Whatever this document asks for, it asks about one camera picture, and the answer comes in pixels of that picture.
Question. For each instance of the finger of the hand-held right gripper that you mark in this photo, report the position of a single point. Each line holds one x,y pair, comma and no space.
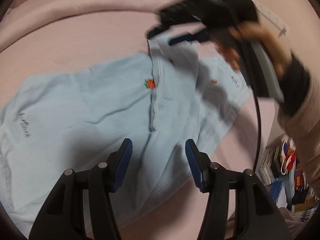
157,30
182,39

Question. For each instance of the light blue denim pants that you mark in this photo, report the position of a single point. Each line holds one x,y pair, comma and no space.
87,110

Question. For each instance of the pink duvet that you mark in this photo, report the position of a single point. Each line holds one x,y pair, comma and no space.
62,7

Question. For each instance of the stack of books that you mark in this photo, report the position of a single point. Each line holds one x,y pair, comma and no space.
268,162

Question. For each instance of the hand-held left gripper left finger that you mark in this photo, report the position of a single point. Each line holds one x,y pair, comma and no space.
124,158

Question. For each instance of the blue box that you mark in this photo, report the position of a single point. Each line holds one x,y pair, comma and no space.
277,192

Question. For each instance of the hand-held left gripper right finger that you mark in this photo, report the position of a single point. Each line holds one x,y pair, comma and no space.
192,158

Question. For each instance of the person's right hand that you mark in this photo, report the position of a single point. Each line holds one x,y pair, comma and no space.
265,33

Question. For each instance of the white ruler strip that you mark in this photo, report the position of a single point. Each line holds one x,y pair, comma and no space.
275,17

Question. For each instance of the red white shopping bag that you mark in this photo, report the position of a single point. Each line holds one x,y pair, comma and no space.
290,157

